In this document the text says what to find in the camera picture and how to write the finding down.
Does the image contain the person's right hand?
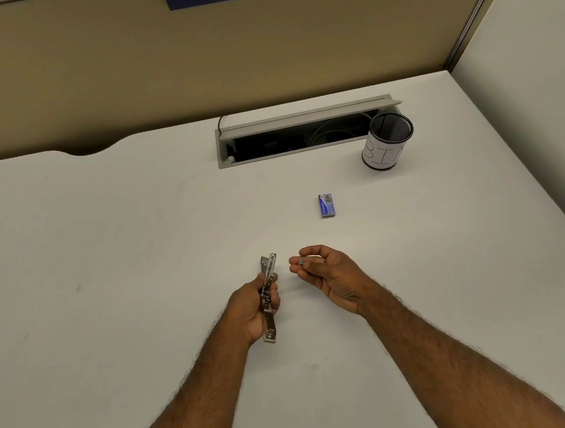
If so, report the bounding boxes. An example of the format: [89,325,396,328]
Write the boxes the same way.
[287,241,380,321]

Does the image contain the person's left hand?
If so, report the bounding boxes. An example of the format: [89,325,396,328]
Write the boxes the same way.
[224,271,284,349]

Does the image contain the silver metal stapler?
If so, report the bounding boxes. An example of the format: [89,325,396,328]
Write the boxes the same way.
[257,252,284,345]

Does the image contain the blue staples box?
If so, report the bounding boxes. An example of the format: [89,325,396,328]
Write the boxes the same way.
[317,192,337,219]

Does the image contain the person's right forearm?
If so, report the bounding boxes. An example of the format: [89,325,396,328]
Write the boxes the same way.
[357,268,565,428]

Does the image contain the person's left forearm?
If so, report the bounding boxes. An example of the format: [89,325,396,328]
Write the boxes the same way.
[118,315,257,428]

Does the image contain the black mesh cup white label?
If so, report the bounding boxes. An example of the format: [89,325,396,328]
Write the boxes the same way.
[358,110,417,173]

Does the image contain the white rounded side divider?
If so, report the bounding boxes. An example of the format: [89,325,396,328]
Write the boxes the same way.
[445,0,565,257]

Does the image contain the grey desk cable tray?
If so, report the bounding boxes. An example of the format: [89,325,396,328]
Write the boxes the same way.
[213,93,407,170]

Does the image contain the grey partition post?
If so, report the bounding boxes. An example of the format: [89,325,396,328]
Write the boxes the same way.
[439,0,512,73]

